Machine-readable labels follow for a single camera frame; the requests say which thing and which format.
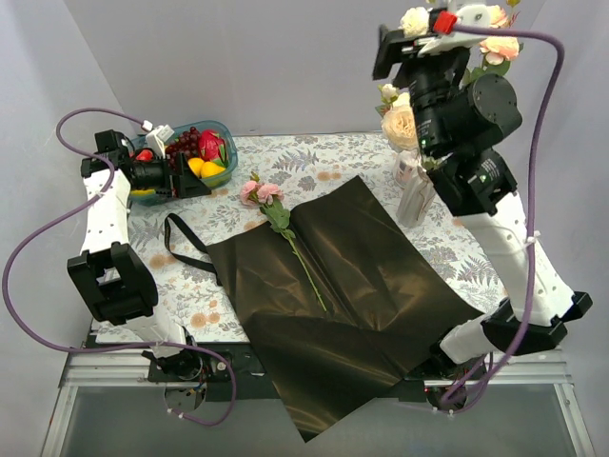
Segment black paper cone wrapper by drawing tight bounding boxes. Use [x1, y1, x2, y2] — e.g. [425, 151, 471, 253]
[208, 177, 478, 441]

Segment dark red grapes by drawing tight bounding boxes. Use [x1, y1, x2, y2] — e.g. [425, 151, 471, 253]
[165, 127, 201, 169]

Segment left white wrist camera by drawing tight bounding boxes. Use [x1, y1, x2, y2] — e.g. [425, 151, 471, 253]
[146, 125, 174, 159]

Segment cream bud flower stem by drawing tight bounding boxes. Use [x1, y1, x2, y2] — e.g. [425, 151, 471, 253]
[400, 7, 430, 38]

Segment floral table mat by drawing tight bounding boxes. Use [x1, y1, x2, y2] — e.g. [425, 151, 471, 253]
[129, 132, 505, 343]

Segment yellow mango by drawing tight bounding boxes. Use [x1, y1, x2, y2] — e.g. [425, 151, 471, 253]
[129, 189, 156, 197]

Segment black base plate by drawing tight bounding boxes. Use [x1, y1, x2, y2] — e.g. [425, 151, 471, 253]
[147, 343, 486, 404]

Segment white ceramic vase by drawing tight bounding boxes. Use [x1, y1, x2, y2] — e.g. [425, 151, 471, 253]
[396, 166, 436, 229]

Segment purple cable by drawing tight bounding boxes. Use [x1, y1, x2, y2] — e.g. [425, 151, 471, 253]
[2, 108, 238, 427]
[440, 26, 566, 415]

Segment teal plastic fruit basket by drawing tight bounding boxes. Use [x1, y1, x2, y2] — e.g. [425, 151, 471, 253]
[121, 120, 238, 206]

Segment peach rose stem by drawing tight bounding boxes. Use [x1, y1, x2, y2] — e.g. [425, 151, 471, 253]
[462, 0, 523, 85]

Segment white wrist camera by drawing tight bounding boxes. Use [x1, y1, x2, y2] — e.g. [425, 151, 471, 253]
[415, 1, 491, 57]
[146, 125, 174, 159]

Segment pink dragon fruit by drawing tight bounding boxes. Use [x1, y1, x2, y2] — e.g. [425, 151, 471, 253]
[198, 129, 228, 166]

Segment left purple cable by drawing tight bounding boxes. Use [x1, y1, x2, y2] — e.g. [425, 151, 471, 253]
[2, 108, 238, 427]

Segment red apple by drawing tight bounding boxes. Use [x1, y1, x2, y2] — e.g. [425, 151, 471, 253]
[135, 149, 154, 162]

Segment yellow lemon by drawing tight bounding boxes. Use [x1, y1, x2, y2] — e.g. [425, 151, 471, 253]
[187, 157, 205, 178]
[200, 162, 226, 179]

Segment pink double rose stem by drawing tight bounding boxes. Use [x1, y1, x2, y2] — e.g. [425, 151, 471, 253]
[240, 171, 327, 312]

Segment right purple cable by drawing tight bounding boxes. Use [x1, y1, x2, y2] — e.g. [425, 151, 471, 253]
[440, 26, 566, 415]

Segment white rose stem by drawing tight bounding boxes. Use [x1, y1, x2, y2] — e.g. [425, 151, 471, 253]
[378, 84, 419, 152]

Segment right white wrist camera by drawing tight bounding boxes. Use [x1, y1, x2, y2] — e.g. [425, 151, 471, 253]
[415, 1, 491, 57]

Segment aluminium rail frame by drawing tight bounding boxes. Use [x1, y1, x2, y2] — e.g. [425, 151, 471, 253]
[43, 324, 594, 456]

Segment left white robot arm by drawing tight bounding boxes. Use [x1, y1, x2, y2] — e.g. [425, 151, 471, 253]
[67, 126, 210, 381]

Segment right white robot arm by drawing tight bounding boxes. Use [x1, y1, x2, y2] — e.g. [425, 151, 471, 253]
[372, 26, 593, 379]

